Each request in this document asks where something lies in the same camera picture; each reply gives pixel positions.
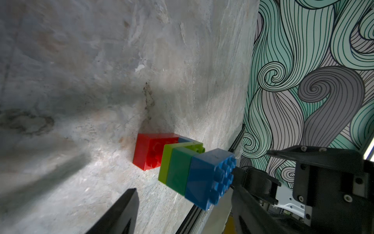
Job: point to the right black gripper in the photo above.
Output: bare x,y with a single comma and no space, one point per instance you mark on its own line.
336,186

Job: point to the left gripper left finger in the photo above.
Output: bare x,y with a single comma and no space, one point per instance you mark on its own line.
121,217

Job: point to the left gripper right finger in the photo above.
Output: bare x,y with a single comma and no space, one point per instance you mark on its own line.
250,217

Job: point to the dark blue lego brick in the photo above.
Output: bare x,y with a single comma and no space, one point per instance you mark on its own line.
210,176

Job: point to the red lego brick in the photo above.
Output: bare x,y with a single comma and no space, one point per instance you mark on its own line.
149,149

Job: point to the small dark green lego brick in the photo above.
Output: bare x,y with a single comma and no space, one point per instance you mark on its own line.
179,167

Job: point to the small light blue lego brick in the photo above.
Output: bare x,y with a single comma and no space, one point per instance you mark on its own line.
183,139

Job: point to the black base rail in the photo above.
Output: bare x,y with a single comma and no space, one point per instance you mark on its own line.
195,213

